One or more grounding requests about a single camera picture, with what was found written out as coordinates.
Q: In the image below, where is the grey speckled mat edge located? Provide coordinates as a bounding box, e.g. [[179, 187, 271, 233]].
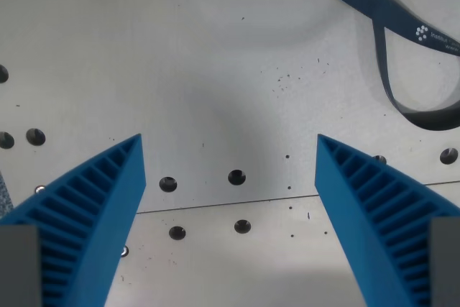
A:
[[0, 172, 14, 220]]

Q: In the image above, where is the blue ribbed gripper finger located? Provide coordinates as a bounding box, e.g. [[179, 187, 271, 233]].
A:
[[0, 133, 147, 307], [314, 133, 460, 307]]

